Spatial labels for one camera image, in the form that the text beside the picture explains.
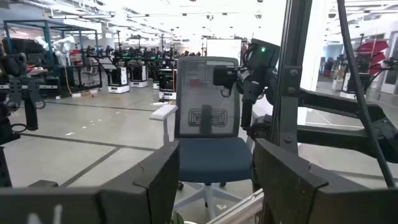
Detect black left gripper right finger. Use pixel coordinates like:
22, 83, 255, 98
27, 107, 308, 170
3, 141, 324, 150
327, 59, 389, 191
253, 138, 398, 224

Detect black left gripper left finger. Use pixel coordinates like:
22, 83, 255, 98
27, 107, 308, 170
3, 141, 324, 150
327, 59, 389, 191
0, 141, 181, 224

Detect blue mesh office chair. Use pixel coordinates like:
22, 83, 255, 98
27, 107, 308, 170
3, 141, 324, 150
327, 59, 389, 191
149, 55, 254, 220

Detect black white mobile robot station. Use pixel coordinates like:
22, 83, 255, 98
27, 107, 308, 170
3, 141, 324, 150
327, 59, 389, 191
158, 68, 178, 101
107, 67, 131, 94
129, 63, 149, 88

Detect red stacked panels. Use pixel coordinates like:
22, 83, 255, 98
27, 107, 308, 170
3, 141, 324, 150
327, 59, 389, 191
356, 39, 389, 75

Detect thick black rig cable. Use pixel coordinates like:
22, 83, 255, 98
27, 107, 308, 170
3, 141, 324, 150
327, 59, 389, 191
336, 0, 398, 189

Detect teal metal cage frame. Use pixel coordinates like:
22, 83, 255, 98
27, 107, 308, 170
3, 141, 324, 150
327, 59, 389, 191
2, 19, 103, 91

